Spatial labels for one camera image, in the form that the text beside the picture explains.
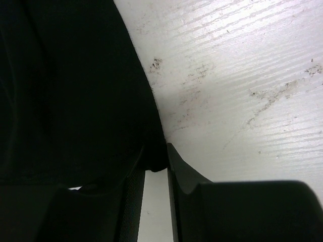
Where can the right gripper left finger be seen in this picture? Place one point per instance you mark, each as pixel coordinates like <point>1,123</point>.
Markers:
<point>107,209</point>

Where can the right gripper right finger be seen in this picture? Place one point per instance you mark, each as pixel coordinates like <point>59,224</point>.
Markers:
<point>201,210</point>

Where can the black tank top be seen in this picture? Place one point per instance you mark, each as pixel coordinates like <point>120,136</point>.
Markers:
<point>75,100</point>

